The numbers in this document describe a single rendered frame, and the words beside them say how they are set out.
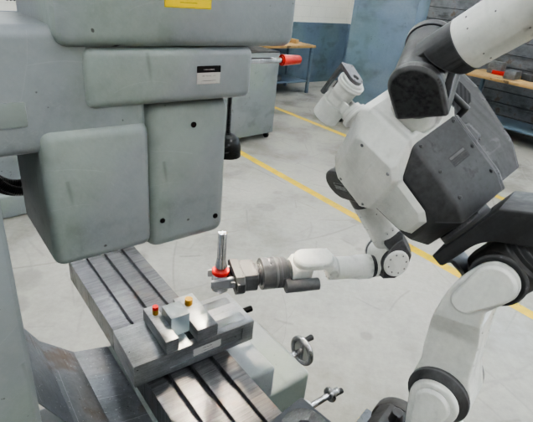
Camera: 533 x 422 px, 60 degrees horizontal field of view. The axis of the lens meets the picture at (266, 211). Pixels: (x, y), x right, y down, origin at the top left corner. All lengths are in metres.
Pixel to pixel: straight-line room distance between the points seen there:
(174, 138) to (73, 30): 0.27
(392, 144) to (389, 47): 6.03
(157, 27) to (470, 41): 0.50
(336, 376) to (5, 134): 2.15
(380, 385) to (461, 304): 1.66
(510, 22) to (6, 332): 0.89
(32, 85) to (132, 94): 0.16
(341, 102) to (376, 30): 5.93
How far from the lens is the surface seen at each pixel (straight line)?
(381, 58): 6.97
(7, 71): 0.80
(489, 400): 2.84
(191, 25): 0.87
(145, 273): 1.63
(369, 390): 2.61
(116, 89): 0.84
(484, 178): 1.00
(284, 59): 1.03
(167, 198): 0.97
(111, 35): 0.81
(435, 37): 0.86
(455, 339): 1.13
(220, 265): 1.20
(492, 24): 0.80
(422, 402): 1.20
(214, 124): 0.97
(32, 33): 0.80
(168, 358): 1.23
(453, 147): 0.98
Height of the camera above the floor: 1.85
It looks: 26 degrees down
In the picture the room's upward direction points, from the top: 6 degrees clockwise
